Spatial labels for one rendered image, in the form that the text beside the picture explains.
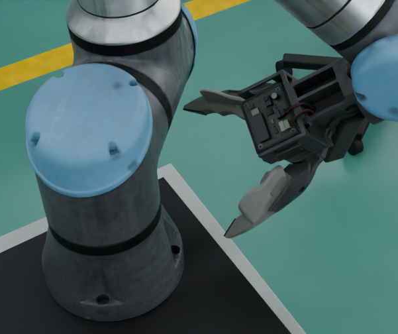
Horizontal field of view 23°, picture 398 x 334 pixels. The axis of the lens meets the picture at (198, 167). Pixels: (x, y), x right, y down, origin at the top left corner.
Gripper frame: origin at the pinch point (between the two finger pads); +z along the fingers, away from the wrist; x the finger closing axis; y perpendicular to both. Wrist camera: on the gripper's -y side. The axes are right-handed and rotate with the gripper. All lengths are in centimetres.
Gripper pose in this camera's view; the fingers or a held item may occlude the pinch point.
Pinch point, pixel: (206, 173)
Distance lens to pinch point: 101.9
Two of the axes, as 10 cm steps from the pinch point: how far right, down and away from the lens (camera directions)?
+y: -4.7, -1.8, -8.7
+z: -8.4, 4.1, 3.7
